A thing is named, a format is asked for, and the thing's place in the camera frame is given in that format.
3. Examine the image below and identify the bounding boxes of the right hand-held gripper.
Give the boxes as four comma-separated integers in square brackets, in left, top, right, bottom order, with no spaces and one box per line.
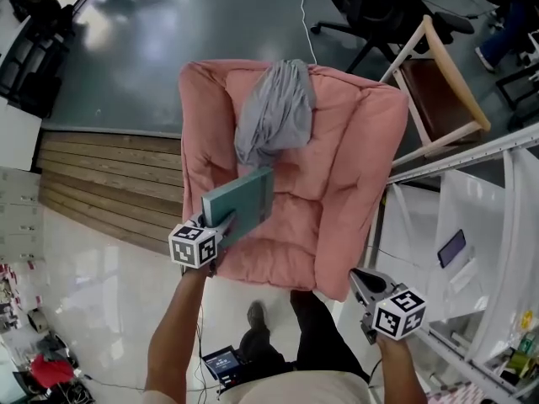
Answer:
[350,267,428,345]

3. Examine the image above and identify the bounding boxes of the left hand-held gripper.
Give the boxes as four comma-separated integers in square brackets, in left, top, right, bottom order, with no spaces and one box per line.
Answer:
[168,210,237,268]

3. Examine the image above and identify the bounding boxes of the teal hardcover book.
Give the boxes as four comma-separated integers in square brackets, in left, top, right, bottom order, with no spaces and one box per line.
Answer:
[200,166,275,250]

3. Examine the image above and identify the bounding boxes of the pink cushioned armchair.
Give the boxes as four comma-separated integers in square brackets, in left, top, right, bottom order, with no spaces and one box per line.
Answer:
[178,58,410,304]

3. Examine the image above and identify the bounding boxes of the person's right forearm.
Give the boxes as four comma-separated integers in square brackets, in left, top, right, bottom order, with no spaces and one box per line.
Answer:
[374,334,429,404]

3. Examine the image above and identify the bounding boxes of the person's left forearm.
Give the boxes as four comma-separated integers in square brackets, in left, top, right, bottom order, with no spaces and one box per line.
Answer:
[143,262,221,404]

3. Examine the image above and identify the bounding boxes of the person's right leg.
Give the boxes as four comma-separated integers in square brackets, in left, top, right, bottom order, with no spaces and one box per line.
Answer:
[289,290,372,384]

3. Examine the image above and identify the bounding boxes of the person's leg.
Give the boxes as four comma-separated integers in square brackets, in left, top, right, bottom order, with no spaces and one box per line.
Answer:
[237,325,296,375]
[289,290,372,384]

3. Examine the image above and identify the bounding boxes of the black smartphone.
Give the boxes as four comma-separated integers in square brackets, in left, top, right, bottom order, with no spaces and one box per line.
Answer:
[436,228,468,269]

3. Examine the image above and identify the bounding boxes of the person's left shoe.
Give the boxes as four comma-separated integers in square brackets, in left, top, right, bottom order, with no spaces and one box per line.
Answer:
[245,300,269,332]

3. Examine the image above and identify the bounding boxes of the white metal shelf rack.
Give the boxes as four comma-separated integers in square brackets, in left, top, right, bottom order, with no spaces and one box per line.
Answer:
[360,121,539,400]

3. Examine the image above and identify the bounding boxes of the person's left leg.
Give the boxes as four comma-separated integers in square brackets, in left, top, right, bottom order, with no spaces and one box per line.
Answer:
[237,325,296,375]

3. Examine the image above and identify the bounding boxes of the wooden steps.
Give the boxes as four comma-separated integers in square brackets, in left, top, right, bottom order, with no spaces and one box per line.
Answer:
[35,128,187,257]

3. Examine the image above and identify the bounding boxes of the grey cloth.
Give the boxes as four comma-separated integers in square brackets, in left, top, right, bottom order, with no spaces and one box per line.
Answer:
[232,58,318,169]

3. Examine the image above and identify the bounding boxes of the person's beige shirt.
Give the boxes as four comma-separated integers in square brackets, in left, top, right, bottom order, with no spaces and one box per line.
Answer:
[142,369,374,404]

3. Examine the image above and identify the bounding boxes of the wooden chair with brown seat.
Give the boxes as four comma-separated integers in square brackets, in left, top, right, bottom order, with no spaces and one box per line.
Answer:
[378,13,493,170]

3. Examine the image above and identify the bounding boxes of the grey locker cabinet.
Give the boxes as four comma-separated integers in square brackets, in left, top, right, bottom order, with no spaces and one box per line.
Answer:
[0,166,45,265]

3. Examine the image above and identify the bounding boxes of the clear plastic bags red print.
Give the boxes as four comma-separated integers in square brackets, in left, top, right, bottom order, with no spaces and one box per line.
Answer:
[0,263,27,332]

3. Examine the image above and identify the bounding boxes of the white cabinet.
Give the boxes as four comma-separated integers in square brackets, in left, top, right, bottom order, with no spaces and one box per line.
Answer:
[0,98,44,173]

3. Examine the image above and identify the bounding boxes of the black desk unit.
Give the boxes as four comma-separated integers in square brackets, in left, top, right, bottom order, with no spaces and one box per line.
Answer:
[0,0,77,120]

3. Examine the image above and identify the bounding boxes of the black high-back office chair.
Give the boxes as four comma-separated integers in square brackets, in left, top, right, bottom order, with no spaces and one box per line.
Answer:
[310,0,477,76]

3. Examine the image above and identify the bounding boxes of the black recorder with screen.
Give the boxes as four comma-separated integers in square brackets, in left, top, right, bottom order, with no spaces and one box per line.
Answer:
[201,344,254,391]

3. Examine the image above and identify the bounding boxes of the white floor cable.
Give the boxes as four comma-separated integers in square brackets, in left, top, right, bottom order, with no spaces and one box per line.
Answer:
[300,0,319,65]

